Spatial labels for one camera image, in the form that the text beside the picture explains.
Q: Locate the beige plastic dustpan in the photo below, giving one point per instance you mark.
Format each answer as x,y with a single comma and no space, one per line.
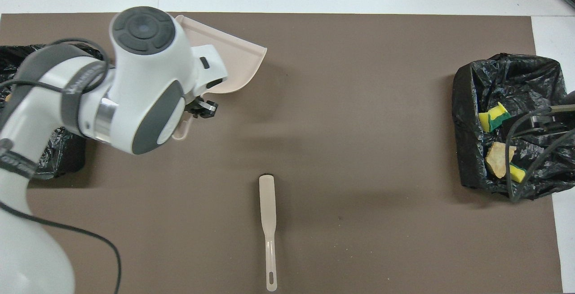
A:
233,60

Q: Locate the pale rock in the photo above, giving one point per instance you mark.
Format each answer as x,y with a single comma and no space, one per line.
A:
496,159

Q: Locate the green yellow sponge piece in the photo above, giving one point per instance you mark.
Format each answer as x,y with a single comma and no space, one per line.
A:
518,174
493,118

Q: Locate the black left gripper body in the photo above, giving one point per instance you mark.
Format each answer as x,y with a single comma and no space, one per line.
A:
204,107

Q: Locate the black bag lined trash bin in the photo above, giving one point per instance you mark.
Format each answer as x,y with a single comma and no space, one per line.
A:
67,154
530,78

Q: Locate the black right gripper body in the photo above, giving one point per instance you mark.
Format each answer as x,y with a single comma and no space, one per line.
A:
539,125

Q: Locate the brown table mat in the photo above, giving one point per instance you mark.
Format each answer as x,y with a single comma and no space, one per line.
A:
314,105

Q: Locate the beige hand brush black bristles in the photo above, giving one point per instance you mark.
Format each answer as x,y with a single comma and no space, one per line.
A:
267,204

